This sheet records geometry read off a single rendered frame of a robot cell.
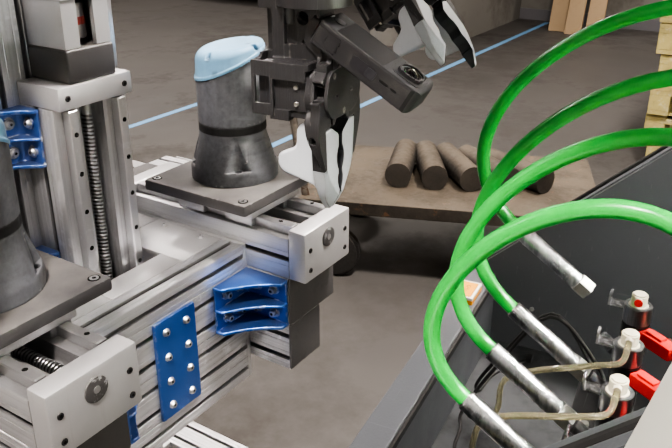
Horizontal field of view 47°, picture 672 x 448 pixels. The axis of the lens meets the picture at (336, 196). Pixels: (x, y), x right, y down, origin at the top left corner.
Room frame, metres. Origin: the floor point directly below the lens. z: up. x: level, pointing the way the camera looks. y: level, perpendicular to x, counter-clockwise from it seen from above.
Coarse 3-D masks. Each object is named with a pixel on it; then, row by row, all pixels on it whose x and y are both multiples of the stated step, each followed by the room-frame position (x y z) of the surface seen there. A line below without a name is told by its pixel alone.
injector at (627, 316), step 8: (624, 304) 0.69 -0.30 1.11; (648, 304) 0.69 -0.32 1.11; (624, 312) 0.69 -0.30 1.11; (632, 312) 0.68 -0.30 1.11; (640, 312) 0.68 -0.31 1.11; (648, 312) 0.68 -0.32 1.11; (624, 320) 0.69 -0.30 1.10; (632, 320) 0.68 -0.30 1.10; (640, 320) 0.68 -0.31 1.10; (648, 320) 0.68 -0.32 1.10; (624, 328) 0.69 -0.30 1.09; (632, 328) 0.68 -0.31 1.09; (640, 328) 0.68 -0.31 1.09; (648, 328) 0.68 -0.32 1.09; (608, 336) 0.70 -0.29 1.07; (608, 352) 0.69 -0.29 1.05
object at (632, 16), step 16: (624, 16) 0.71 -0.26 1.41; (640, 16) 0.70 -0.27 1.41; (656, 16) 0.70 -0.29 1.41; (576, 32) 0.73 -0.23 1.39; (592, 32) 0.72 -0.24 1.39; (608, 32) 0.72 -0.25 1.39; (560, 48) 0.73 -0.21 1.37; (576, 48) 0.73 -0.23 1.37; (544, 64) 0.74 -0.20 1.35; (512, 80) 0.76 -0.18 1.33; (528, 80) 0.75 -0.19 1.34; (512, 96) 0.75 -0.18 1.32; (496, 112) 0.76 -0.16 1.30; (496, 128) 0.77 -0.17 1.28; (480, 144) 0.77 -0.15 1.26; (480, 160) 0.76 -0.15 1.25; (480, 176) 0.76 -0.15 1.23
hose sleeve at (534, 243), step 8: (520, 240) 0.74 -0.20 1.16; (528, 240) 0.74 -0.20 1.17; (536, 240) 0.74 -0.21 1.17; (528, 248) 0.74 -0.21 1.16; (536, 248) 0.73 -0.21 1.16; (544, 248) 0.73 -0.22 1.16; (552, 248) 0.73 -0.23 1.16; (544, 256) 0.73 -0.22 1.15; (552, 256) 0.73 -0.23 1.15; (560, 256) 0.73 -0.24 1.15; (552, 264) 0.72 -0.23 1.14; (560, 264) 0.72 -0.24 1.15; (568, 264) 0.72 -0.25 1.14; (560, 272) 0.72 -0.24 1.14; (568, 272) 0.72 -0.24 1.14; (576, 272) 0.72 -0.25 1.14; (568, 280) 0.72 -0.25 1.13; (576, 280) 0.71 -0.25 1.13
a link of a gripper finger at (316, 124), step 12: (312, 108) 0.67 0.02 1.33; (324, 108) 0.68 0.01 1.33; (312, 120) 0.67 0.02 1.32; (324, 120) 0.68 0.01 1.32; (312, 132) 0.67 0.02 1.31; (324, 132) 0.68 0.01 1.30; (312, 144) 0.68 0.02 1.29; (324, 144) 0.68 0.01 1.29; (312, 156) 0.69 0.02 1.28; (324, 156) 0.68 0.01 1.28; (324, 168) 0.68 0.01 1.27
